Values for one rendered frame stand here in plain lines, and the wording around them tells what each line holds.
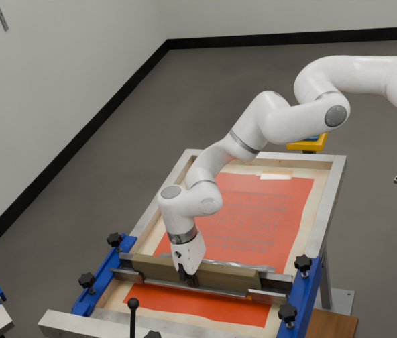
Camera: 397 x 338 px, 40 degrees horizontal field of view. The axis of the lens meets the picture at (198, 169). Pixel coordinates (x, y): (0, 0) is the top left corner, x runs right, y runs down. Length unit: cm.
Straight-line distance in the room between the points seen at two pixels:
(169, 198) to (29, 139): 270
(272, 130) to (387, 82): 28
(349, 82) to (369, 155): 231
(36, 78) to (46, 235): 110
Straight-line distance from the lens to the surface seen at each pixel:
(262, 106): 120
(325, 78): 128
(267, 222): 169
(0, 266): 354
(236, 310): 147
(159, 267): 151
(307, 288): 142
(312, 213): 170
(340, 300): 271
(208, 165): 136
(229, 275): 142
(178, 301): 153
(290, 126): 117
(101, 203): 366
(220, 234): 168
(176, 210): 130
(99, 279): 161
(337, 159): 185
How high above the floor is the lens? 206
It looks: 34 degrees down
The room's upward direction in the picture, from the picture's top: 15 degrees counter-clockwise
